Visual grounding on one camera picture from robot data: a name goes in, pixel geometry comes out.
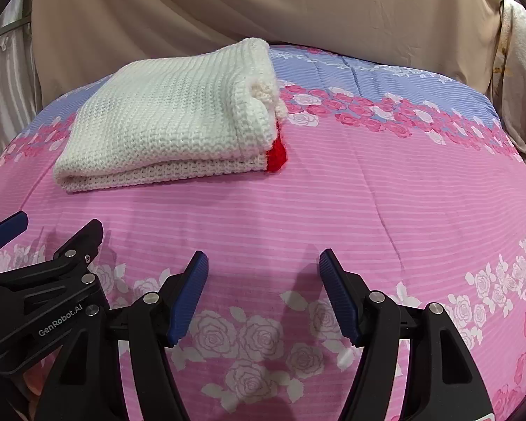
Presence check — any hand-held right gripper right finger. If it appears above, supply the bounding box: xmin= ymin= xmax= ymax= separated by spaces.
xmin=318 ymin=248 xmax=497 ymax=421

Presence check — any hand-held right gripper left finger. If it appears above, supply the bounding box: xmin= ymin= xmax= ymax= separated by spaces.
xmin=37 ymin=250 xmax=210 ymax=421

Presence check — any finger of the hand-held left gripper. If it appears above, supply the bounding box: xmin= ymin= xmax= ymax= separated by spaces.
xmin=48 ymin=218 xmax=105 ymax=283
xmin=0 ymin=210 xmax=29 ymax=256

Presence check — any white knit striped sweater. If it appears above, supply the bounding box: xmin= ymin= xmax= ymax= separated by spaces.
xmin=53 ymin=37 xmax=291 ymax=194

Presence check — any pink blue floral bedsheet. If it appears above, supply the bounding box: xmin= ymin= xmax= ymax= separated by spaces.
xmin=0 ymin=44 xmax=526 ymax=421

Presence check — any white pleated curtain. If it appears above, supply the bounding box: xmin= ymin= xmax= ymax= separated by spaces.
xmin=0 ymin=0 xmax=43 ymax=182

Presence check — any cream floral cloth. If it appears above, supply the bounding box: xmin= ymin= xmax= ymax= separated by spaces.
xmin=492 ymin=0 xmax=526 ymax=178

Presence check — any beige backdrop cloth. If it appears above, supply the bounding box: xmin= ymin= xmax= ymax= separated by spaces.
xmin=30 ymin=0 xmax=509 ymax=112

